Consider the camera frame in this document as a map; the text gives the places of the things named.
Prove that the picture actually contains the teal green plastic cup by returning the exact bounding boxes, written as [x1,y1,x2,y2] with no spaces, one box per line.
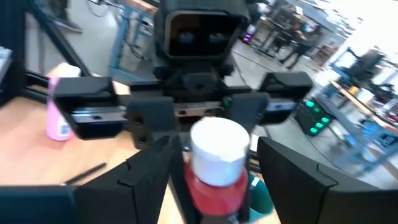
[248,174,275,223]

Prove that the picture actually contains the black device green lights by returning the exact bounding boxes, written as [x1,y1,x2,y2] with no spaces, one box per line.
[294,98,334,137]

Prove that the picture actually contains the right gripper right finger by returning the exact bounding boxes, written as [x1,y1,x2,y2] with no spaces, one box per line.
[257,136,398,224]

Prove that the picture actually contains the blue metal cart frame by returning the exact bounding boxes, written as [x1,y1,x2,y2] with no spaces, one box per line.
[107,0,158,80]

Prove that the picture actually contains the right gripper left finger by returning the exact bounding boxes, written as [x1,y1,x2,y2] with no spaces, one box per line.
[0,135,175,224]

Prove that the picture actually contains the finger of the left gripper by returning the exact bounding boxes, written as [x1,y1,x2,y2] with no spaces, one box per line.
[229,93,270,222]
[127,96,200,224]

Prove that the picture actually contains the silver metal frame bracket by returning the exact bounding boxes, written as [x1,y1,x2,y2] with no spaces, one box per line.
[0,46,13,83]

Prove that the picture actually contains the black handled paint brush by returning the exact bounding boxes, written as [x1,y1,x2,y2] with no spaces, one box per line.
[63,162,108,185]

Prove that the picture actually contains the large pink paint bottle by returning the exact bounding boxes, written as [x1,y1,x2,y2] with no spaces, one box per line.
[46,63,81,141]

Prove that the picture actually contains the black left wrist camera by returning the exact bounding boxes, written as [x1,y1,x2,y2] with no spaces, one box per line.
[154,0,251,68]

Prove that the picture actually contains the person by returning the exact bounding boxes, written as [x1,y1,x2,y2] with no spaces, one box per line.
[278,29,321,70]

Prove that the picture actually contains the blue legged workbench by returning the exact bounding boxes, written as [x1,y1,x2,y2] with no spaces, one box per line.
[320,79,398,177]

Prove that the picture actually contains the small maroon paint bottle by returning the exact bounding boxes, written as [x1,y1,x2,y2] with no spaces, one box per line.
[185,117,251,220]

